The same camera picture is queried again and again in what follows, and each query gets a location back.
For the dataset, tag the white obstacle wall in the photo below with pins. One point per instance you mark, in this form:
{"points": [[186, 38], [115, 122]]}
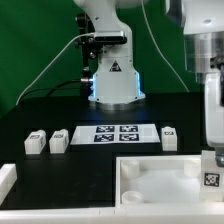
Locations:
{"points": [[8, 177], [111, 216]]}

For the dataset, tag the white obstacle wall front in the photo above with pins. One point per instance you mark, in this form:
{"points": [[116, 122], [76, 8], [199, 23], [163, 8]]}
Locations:
{"points": [[111, 216]]}

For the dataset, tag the white square tabletop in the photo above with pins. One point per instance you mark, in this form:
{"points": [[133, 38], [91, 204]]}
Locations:
{"points": [[149, 180]]}

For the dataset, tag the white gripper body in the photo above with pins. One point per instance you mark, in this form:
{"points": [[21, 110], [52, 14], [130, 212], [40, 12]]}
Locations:
{"points": [[214, 111]]}

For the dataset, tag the white marker sheet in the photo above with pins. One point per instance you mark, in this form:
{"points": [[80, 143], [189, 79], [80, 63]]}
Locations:
{"points": [[112, 134]]}

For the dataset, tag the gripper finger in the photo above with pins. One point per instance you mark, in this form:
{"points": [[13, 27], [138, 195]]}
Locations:
{"points": [[219, 156]]}

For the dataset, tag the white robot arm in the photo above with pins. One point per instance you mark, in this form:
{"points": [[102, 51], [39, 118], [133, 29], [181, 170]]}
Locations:
{"points": [[115, 83]]}

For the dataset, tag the white obstacle wall left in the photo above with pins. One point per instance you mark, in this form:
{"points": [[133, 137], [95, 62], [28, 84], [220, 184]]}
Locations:
{"points": [[8, 177]]}

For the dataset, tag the black camera stand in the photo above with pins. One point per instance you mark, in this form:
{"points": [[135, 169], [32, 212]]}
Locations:
{"points": [[85, 26]]}

